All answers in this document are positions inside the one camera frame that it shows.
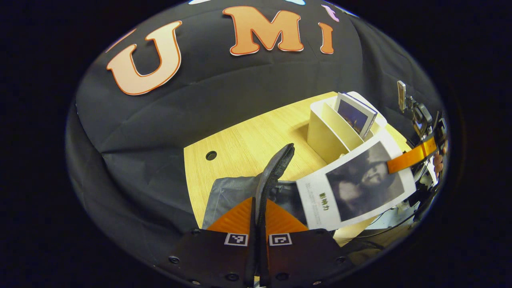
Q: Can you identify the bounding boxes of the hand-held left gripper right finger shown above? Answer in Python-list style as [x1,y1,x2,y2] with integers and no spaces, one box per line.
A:
[259,198,355,287]

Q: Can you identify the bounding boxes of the white book with dark portrait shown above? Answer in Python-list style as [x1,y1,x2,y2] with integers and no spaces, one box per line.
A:
[296,130,417,232]

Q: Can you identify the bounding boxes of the grey schoolbag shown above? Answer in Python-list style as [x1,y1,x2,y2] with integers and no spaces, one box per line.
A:
[202,143,320,232]

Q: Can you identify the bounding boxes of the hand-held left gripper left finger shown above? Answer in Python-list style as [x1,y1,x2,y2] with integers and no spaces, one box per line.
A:
[167,197,257,287]

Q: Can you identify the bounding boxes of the white bookshelf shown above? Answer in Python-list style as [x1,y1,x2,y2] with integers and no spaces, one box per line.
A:
[307,91,402,165]

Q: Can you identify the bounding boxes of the blue cover book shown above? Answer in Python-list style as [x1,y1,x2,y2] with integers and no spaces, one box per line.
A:
[334,93,378,140]

